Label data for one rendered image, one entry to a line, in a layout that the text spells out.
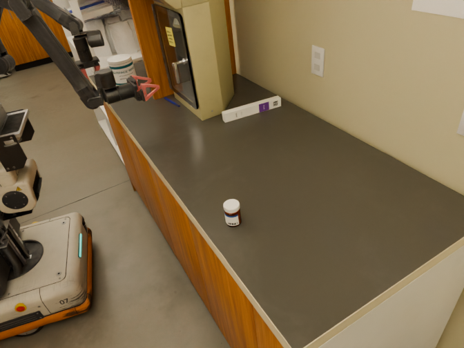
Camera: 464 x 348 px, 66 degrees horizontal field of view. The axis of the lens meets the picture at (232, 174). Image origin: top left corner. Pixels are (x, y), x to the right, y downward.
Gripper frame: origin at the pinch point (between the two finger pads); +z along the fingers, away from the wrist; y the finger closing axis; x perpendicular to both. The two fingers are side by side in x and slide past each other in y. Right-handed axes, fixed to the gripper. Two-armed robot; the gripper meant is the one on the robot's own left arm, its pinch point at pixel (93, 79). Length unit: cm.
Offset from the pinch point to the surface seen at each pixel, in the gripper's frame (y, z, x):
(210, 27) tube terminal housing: 43, -22, -46
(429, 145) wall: 76, 7, -125
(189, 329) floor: -5, 110, -75
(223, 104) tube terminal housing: 45, 12, -46
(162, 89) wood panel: 29.5, 11.6, -9.3
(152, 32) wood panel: 31.0, -16.1, -9.2
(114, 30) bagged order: 33, 1, 84
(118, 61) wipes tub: 17.2, 1.1, 18.5
